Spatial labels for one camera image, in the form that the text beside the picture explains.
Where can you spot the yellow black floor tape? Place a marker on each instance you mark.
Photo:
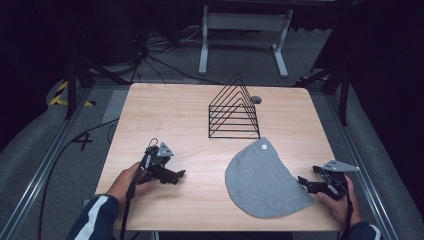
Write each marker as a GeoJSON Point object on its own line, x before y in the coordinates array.
{"type": "Point", "coordinates": [61, 87]}

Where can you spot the aluminium floor rail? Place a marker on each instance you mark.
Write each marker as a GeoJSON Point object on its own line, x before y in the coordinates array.
{"type": "Point", "coordinates": [366, 180]}
{"type": "Point", "coordinates": [40, 173]}

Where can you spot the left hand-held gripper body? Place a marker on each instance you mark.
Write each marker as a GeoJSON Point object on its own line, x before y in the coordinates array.
{"type": "Point", "coordinates": [159, 160]}

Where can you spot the grey round table grommet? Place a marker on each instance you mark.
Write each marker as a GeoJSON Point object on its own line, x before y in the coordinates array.
{"type": "Point", "coordinates": [256, 99]}

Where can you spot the white metal table frame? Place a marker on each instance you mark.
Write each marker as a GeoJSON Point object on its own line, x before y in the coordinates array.
{"type": "Point", "coordinates": [245, 21]}

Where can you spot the grey knitted hat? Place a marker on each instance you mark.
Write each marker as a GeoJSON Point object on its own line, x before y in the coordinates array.
{"type": "Point", "coordinates": [263, 180]}

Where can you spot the person's left hand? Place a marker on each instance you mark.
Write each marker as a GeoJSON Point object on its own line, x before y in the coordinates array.
{"type": "Point", "coordinates": [124, 185]}

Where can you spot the black metal stand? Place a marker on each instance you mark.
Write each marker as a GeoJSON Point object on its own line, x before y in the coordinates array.
{"type": "Point", "coordinates": [343, 93]}
{"type": "Point", "coordinates": [70, 90]}

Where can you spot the person's right hand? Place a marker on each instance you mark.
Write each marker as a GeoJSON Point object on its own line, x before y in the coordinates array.
{"type": "Point", "coordinates": [346, 210]}

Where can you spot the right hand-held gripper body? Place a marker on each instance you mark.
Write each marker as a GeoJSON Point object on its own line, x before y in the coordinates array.
{"type": "Point", "coordinates": [335, 185]}

